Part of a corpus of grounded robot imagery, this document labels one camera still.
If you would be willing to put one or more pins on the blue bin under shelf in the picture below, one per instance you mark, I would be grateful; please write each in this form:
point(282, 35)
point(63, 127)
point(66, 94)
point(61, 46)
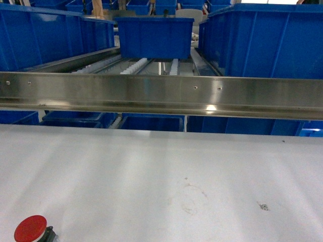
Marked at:
point(79, 119)

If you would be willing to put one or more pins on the stainless steel shelf rail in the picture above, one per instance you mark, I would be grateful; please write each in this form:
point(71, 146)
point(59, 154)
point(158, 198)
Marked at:
point(196, 95)

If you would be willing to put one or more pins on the blue plastic bin left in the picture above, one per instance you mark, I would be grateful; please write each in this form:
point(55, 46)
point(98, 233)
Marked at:
point(33, 36)

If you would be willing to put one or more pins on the blue plastic bin right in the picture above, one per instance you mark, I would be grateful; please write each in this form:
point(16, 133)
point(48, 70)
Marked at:
point(264, 40)

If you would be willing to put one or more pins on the red mushroom push button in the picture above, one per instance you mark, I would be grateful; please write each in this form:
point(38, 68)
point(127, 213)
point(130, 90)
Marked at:
point(35, 228)

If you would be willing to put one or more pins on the blue bin lower middle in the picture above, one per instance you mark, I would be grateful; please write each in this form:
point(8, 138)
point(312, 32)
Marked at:
point(152, 122)

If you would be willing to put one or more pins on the blue plastic bin centre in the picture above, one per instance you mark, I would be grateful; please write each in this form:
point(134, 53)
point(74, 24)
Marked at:
point(155, 37)

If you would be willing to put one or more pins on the blue plastic bin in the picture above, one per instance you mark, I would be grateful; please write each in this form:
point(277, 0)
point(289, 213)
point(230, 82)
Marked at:
point(264, 40)
point(33, 36)
point(155, 37)

